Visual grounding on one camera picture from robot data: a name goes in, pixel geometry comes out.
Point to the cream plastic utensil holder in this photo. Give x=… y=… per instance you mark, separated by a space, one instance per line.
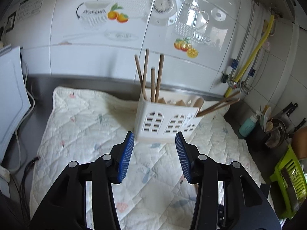
x=174 y=112

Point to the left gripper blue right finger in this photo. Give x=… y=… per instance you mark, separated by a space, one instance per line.
x=185 y=156

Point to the black utensil pot with spoons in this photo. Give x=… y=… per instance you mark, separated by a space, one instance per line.
x=278 y=128

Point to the white quilted mat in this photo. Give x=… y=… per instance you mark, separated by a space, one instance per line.
x=86 y=124

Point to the green plastic basket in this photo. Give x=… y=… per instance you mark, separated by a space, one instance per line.
x=291 y=179

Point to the white microwave oven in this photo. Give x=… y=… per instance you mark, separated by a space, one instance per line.
x=14 y=101

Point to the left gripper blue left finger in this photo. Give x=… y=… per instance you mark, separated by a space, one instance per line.
x=125 y=150

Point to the red handle water valve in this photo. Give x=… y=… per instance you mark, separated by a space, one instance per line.
x=227 y=79

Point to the teal soap bottle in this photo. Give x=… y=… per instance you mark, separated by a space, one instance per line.
x=249 y=124

